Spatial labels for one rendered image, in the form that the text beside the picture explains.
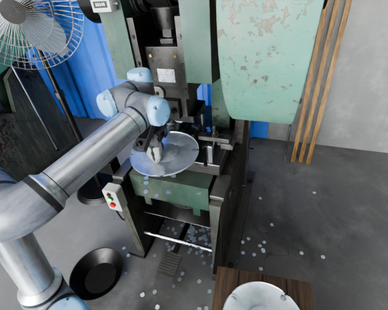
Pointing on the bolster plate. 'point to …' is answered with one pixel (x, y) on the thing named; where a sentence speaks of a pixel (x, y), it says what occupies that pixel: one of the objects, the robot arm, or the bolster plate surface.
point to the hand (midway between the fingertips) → (155, 161)
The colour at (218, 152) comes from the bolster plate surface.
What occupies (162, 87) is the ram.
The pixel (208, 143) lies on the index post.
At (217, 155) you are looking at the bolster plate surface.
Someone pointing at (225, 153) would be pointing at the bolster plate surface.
